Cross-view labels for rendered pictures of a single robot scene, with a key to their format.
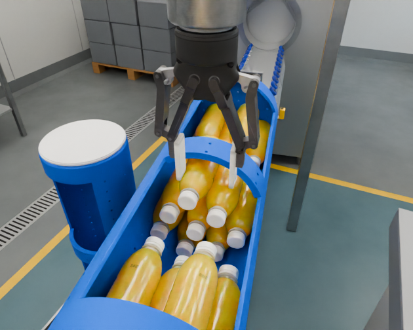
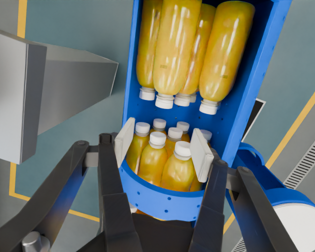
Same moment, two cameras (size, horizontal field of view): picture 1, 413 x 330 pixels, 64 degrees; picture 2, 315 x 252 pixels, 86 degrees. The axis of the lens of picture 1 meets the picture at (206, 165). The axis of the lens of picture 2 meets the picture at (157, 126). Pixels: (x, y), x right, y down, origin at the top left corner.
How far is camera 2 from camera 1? 34 cm
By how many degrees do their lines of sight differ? 34
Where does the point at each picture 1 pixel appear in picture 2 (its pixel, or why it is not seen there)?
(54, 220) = not seen: hidden behind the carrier
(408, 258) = (16, 117)
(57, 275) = (258, 147)
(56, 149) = (310, 221)
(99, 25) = not seen: outside the picture
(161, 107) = (261, 208)
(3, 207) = (308, 191)
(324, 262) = not seen: hidden behind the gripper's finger
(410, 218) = (11, 154)
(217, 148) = (157, 204)
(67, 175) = (290, 195)
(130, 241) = (227, 122)
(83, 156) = (282, 213)
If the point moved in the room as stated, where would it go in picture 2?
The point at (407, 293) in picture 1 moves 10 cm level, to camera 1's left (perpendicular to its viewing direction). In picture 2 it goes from (19, 87) to (57, 84)
